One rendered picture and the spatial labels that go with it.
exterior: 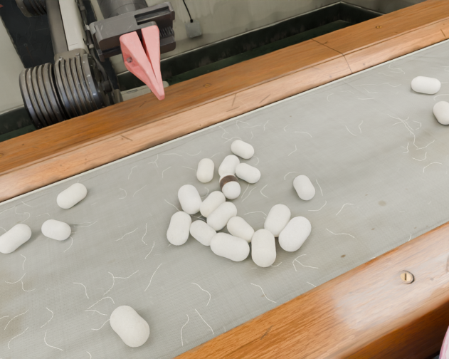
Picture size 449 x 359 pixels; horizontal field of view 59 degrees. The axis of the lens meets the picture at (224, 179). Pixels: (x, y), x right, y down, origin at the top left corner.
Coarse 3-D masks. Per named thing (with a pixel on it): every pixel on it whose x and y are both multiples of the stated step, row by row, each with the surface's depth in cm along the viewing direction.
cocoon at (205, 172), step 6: (204, 162) 45; (210, 162) 46; (198, 168) 45; (204, 168) 44; (210, 168) 45; (198, 174) 45; (204, 174) 44; (210, 174) 44; (204, 180) 44; (210, 180) 45
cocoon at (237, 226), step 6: (228, 222) 38; (234, 222) 37; (240, 222) 37; (246, 222) 38; (228, 228) 38; (234, 228) 37; (240, 228) 37; (246, 228) 37; (252, 228) 37; (234, 234) 37; (240, 234) 36; (246, 234) 36; (252, 234) 37; (246, 240) 36
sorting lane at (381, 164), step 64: (384, 64) 61; (448, 64) 58; (256, 128) 53; (320, 128) 50; (384, 128) 48; (448, 128) 46; (128, 192) 46; (256, 192) 43; (320, 192) 41; (384, 192) 40; (448, 192) 39; (0, 256) 41; (64, 256) 40; (128, 256) 39; (192, 256) 37; (320, 256) 35; (0, 320) 35; (64, 320) 34; (192, 320) 32
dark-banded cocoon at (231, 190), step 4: (224, 176) 43; (220, 180) 43; (228, 184) 42; (232, 184) 42; (236, 184) 42; (224, 188) 42; (228, 188) 41; (232, 188) 41; (236, 188) 42; (240, 188) 42; (224, 192) 42; (228, 192) 41; (232, 192) 41; (236, 192) 42; (240, 192) 42; (228, 196) 42; (232, 196) 42; (236, 196) 42
